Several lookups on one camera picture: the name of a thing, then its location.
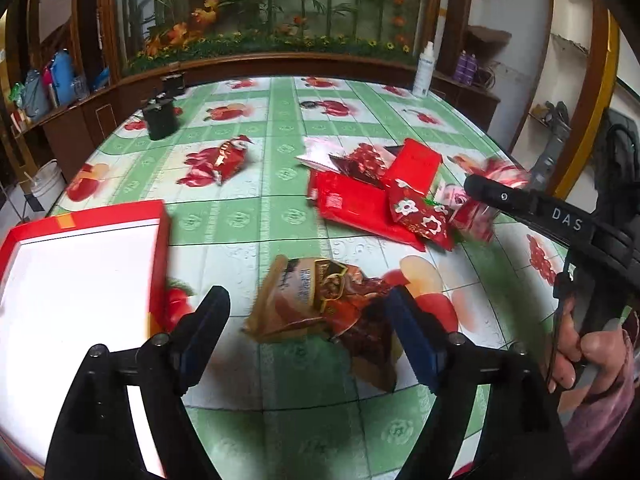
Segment pink snack packet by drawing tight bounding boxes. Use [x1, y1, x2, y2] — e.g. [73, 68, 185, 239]
[434, 154, 529, 243]

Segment red flower snack packet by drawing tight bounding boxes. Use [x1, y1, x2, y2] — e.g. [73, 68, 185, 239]
[386, 179, 456, 252]

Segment large red packet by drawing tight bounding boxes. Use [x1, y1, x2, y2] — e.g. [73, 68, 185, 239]
[307, 170, 426, 252]

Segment brown snack bag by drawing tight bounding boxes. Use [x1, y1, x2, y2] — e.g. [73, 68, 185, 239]
[244, 255, 402, 392]

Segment red shiny snack bag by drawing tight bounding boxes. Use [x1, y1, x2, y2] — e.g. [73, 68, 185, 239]
[176, 134, 253, 188]

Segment white pink packet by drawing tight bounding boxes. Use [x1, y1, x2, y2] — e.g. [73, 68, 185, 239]
[295, 138, 358, 174]

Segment person's right hand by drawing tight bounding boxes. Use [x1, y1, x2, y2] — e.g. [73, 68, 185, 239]
[548, 296, 627, 415]

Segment red white tray box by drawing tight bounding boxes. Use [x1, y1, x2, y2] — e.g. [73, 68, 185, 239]
[1, 200, 170, 468]

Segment purple bottles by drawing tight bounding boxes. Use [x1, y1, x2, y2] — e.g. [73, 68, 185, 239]
[452, 51, 477, 86]

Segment white plastic bucket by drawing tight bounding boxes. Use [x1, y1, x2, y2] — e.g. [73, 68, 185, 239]
[28, 159, 66, 214]

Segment green floral tablecloth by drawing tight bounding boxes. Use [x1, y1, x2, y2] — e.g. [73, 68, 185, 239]
[49, 75, 572, 480]

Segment white spray bottle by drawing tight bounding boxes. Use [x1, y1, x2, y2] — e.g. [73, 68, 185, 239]
[411, 41, 435, 98]

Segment black cylindrical container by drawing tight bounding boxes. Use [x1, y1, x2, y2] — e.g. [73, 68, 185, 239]
[141, 94, 178, 141]

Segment grey kettle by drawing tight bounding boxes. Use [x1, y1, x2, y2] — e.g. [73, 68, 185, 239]
[22, 70, 51, 122]

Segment small black jar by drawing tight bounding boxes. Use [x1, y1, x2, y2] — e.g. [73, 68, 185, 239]
[160, 73, 186, 98]

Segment blue thermos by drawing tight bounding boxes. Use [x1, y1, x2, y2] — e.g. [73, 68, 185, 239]
[50, 50, 76, 106]

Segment artificial flower display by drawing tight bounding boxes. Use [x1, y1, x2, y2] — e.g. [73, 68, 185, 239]
[117, 0, 428, 75]

